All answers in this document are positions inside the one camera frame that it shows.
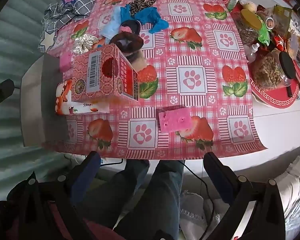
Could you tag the red patterned carton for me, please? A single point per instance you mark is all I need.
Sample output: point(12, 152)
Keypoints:
point(100, 75)

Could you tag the black lid nut jar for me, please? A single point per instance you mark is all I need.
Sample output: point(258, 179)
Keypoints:
point(267, 70)

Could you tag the green snack packet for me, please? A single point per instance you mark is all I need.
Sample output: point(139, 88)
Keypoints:
point(263, 33)

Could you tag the red round tray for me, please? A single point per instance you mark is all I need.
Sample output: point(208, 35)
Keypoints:
point(272, 100)

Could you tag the light blue fluffy cloth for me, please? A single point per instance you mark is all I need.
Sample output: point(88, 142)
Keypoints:
point(110, 27)

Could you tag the leopard print scrunchie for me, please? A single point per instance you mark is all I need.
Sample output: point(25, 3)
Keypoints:
point(137, 6)

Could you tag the person's left leg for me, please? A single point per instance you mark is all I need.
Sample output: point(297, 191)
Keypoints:
point(115, 192)

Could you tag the white quilted cushion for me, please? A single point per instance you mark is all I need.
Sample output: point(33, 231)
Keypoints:
point(297, 187)

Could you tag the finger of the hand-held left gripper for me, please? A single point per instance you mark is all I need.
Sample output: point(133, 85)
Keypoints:
point(1, 93)

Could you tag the white dropper bottle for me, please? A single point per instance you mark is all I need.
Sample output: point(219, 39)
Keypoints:
point(252, 53)

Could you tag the polka dot white cloth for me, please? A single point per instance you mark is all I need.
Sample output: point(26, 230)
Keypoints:
point(82, 42)

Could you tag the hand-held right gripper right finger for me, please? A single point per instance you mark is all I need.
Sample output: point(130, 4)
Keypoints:
point(221, 177)

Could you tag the grey storage box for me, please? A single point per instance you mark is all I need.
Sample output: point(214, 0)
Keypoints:
point(52, 92)

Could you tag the pink strawberry print tablecloth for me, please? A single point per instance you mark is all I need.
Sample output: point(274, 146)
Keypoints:
point(165, 62)

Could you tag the pale green curtain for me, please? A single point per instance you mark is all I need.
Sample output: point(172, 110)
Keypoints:
point(10, 42)

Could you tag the red snack packet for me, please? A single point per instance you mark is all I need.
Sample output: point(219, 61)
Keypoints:
point(280, 43)

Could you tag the yellow lid seed jar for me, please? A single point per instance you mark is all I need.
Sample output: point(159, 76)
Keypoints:
point(250, 33)

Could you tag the person's legs in jeans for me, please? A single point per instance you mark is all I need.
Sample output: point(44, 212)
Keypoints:
point(157, 200)

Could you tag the grey plaid star blanket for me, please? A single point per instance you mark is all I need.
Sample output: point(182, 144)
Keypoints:
point(75, 2)

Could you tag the pink black scrunchie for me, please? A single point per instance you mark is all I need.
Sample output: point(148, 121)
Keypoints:
point(126, 27)

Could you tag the bright pink sponge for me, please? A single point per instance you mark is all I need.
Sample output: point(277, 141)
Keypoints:
point(173, 120)

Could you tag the clear small jar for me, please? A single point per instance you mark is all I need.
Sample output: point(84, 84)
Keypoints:
point(267, 21)

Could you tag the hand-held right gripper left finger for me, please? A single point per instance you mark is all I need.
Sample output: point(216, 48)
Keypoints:
point(86, 177)

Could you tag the beige soft cloth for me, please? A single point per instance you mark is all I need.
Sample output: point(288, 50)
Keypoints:
point(138, 61)

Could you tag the brown scrunchie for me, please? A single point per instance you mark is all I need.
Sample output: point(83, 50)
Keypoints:
point(135, 42)

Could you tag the green white tube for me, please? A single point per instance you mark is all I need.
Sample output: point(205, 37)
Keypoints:
point(233, 3)

